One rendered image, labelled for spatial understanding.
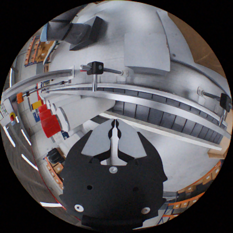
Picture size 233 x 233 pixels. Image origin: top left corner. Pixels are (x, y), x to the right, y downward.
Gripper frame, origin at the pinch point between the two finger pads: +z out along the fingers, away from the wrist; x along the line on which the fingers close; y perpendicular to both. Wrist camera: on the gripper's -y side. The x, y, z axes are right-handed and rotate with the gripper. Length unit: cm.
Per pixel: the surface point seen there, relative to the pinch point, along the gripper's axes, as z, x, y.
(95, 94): 4.5, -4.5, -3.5
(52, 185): -59, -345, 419
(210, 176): -95, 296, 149
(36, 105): 6.9, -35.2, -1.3
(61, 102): 3.4, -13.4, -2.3
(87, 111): 1.7, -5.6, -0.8
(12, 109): -4, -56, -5
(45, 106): 4.4, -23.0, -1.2
